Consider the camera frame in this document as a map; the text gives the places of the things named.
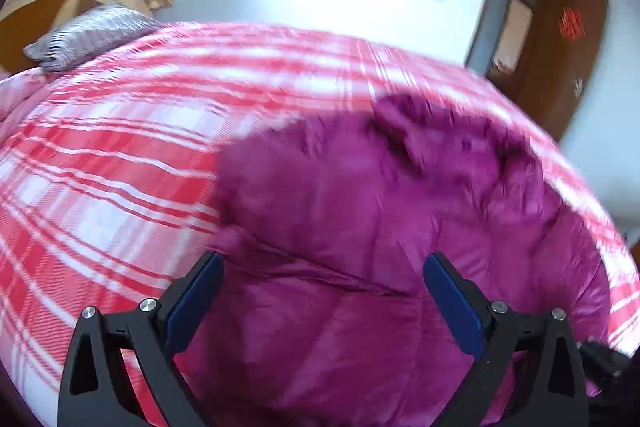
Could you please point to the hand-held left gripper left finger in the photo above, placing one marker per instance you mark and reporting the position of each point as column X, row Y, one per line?
column 192, row 299

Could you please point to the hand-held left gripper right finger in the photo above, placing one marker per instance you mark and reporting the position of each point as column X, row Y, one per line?
column 457, row 302

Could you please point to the magenta puffer jacket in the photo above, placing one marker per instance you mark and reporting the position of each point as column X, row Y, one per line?
column 360, row 232

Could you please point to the red plaid bedsheet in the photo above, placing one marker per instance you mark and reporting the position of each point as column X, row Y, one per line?
column 115, row 147

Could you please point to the brown wooden door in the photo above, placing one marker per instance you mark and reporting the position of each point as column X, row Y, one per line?
column 570, row 52

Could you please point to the pink quilt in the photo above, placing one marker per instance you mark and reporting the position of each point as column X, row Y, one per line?
column 10, row 94

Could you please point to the striped pillow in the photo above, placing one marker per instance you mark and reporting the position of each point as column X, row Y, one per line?
column 90, row 36

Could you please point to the red door decoration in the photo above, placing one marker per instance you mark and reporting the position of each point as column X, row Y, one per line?
column 571, row 23

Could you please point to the wooden headboard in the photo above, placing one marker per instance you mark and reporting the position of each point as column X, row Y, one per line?
column 55, row 2

